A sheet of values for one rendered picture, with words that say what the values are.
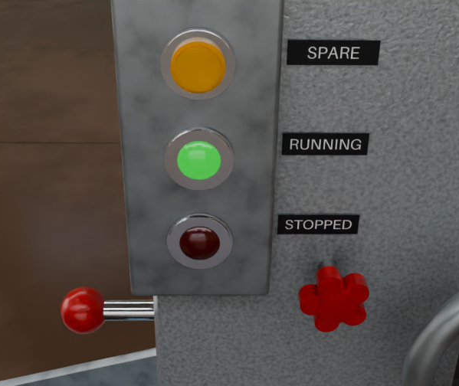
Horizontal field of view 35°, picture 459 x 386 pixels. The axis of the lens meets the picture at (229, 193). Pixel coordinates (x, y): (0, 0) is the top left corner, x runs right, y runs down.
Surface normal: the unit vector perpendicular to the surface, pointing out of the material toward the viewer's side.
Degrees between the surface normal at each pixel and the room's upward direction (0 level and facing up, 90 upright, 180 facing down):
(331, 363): 90
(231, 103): 90
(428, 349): 82
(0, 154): 0
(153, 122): 90
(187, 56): 90
